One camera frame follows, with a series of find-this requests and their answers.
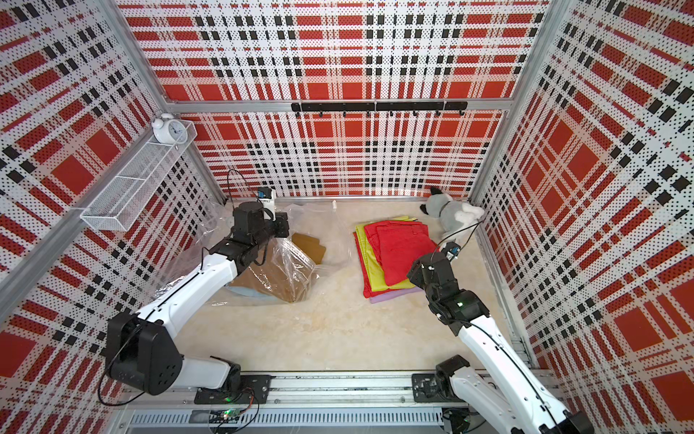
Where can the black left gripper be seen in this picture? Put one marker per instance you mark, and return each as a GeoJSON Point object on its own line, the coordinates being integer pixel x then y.
{"type": "Point", "coordinates": [281, 219]}

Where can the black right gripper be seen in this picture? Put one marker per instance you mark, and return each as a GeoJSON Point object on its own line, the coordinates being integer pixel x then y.
{"type": "Point", "coordinates": [417, 273]}

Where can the purple trousers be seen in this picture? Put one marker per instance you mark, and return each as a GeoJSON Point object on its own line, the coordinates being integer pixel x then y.
{"type": "Point", "coordinates": [389, 295]}

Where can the red trousers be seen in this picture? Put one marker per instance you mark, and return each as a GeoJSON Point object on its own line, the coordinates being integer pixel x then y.
{"type": "Point", "coordinates": [363, 282]}
{"type": "Point", "coordinates": [397, 245]}

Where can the lime green trousers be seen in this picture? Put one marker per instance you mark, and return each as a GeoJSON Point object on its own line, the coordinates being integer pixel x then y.
{"type": "Point", "coordinates": [372, 269]}

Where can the clear plastic vacuum bag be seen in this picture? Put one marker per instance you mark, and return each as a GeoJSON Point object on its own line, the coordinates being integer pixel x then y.
{"type": "Point", "coordinates": [318, 220]}

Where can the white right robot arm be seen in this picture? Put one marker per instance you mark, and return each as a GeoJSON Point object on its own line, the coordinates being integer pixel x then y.
{"type": "Point", "coordinates": [499, 369]}

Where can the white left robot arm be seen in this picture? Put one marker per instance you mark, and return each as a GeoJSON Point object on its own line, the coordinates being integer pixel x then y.
{"type": "Point", "coordinates": [141, 351]}

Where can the brown folded trousers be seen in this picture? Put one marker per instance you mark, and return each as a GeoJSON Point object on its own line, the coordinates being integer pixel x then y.
{"type": "Point", "coordinates": [290, 271]}

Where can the grey white plush toy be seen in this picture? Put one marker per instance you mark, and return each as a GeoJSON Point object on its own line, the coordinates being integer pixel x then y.
{"type": "Point", "coordinates": [457, 218]}

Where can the light blue folded garment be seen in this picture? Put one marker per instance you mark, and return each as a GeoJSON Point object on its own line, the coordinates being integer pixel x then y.
{"type": "Point", "coordinates": [252, 294]}

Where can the white alarm clock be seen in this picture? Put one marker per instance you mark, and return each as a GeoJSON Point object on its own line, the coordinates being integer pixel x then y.
{"type": "Point", "coordinates": [168, 130]}

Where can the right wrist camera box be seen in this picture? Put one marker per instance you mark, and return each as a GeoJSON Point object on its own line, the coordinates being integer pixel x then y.
{"type": "Point", "coordinates": [451, 250]}

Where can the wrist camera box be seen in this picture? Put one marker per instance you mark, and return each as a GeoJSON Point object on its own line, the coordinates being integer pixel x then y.
{"type": "Point", "coordinates": [266, 196]}
{"type": "Point", "coordinates": [451, 250]}

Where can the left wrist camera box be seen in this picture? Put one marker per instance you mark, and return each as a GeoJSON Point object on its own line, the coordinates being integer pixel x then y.
{"type": "Point", "coordinates": [266, 196]}

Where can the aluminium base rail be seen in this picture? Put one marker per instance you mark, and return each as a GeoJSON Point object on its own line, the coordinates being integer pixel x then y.
{"type": "Point", "coordinates": [310, 400]}

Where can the white wire wall shelf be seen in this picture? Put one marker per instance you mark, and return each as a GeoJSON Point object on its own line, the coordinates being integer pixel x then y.
{"type": "Point", "coordinates": [118, 205]}

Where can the black wall hook rail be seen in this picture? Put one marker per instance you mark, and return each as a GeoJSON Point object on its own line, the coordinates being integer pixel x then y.
{"type": "Point", "coordinates": [378, 106]}

